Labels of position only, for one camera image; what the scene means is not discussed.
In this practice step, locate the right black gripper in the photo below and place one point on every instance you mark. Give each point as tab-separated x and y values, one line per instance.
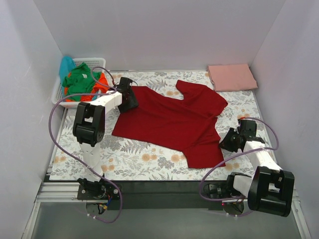
229	140

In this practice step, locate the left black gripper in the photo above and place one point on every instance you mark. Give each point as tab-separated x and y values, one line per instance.
130	102

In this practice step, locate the dark red t shirt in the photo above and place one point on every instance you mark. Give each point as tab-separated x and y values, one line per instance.
186	125

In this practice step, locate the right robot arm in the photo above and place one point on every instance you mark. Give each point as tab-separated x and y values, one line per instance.
270	189

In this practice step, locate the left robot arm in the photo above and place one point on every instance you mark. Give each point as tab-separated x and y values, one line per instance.
89	128

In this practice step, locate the orange t shirt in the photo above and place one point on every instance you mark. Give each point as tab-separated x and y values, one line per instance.
101	84

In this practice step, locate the white plastic laundry basket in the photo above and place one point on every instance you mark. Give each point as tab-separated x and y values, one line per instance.
58	94

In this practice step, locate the green t shirt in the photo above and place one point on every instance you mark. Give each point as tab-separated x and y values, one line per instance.
79	80

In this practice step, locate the folded pink t shirt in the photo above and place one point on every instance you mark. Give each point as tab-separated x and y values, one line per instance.
231	78

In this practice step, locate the teal t shirt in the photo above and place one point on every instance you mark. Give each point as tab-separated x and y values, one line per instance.
66	66

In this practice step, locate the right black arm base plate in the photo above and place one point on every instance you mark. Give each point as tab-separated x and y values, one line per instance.
216	191

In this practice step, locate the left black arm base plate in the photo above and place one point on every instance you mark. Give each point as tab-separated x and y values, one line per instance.
102	192

